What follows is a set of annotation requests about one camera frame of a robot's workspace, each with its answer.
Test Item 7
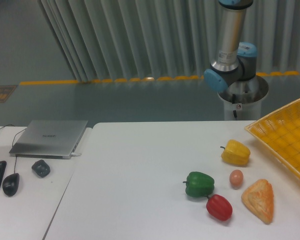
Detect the triangular orange bread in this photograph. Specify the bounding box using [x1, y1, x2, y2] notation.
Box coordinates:
[241, 179, 274, 225]

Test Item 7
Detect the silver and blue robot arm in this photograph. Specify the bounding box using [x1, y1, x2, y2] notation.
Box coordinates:
[203, 0, 257, 92]

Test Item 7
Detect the yellow woven basket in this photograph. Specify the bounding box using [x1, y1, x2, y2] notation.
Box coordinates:
[245, 98, 300, 181]

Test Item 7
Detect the green bell pepper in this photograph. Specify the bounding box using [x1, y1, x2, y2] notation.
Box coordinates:
[183, 171, 215, 198]

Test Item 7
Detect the yellow bell pepper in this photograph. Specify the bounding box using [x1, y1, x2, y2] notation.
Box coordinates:
[221, 139, 251, 166]

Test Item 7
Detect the grey pleated curtain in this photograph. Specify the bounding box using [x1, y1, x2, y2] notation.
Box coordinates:
[40, 0, 300, 82]

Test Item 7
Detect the brown egg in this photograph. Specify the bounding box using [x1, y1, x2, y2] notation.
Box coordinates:
[229, 169, 244, 189]

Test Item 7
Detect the silver closed laptop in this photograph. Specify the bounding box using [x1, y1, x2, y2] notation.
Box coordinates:
[9, 120, 88, 159]

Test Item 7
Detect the red bell pepper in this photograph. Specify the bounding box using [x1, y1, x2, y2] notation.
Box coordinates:
[206, 194, 233, 221]

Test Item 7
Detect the small black device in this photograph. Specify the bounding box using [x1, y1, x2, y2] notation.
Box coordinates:
[31, 159, 51, 178]

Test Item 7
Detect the black computer mouse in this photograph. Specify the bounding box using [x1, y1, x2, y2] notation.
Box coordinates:
[2, 173, 20, 197]

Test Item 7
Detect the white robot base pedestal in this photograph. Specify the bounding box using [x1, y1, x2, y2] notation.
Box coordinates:
[218, 75, 269, 121]

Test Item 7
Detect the black mouse cable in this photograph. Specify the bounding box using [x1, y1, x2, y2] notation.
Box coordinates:
[11, 127, 28, 174]

